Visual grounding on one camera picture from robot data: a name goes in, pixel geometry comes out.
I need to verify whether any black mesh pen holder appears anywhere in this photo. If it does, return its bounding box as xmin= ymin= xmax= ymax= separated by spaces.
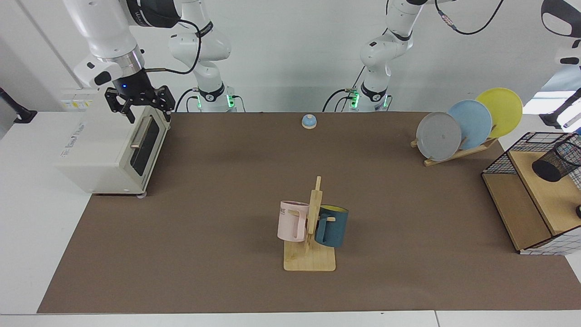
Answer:
xmin=532 ymin=140 xmax=581 ymax=183

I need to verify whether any pale toaster oven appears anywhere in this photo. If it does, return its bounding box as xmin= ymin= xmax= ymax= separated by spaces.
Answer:
xmin=54 ymin=107 xmax=172 ymax=199

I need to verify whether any brown table cloth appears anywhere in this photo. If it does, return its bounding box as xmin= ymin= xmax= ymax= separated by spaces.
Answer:
xmin=37 ymin=112 xmax=581 ymax=314

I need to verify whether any pink cup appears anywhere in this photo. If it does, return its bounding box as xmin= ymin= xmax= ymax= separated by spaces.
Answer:
xmin=277 ymin=200 xmax=310 ymax=243

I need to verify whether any dark teal cup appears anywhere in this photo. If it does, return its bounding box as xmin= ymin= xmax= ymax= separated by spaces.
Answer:
xmin=315 ymin=205 xmax=349 ymax=248

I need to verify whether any wooden cup stand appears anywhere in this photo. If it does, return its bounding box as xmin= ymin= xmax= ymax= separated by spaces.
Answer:
xmin=284 ymin=176 xmax=336 ymax=272

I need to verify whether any grey plate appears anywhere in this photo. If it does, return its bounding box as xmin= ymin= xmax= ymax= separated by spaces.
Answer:
xmin=416 ymin=112 xmax=462 ymax=162

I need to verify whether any wooden plate rack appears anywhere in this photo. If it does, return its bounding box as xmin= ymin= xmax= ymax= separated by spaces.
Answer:
xmin=410 ymin=136 xmax=499 ymax=167

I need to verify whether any light blue plate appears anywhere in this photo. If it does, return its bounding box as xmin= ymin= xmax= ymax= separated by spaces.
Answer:
xmin=447 ymin=99 xmax=493 ymax=150

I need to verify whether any yellow plate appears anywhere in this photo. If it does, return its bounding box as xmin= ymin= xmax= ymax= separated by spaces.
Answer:
xmin=475 ymin=88 xmax=523 ymax=139

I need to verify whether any black arm base cable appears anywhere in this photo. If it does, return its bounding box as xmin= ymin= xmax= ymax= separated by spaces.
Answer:
xmin=322 ymin=66 xmax=367 ymax=113
xmin=175 ymin=89 xmax=200 ymax=113

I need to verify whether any white wall socket box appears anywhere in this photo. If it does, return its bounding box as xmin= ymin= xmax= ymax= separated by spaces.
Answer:
xmin=60 ymin=93 xmax=94 ymax=112

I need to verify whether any black arm gripper cable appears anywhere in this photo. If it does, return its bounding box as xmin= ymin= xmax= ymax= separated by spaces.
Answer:
xmin=433 ymin=0 xmax=505 ymax=36
xmin=144 ymin=18 xmax=203 ymax=76

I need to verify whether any wire basket with wooden floor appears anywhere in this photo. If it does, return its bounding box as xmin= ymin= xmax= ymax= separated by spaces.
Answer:
xmin=482 ymin=132 xmax=581 ymax=256

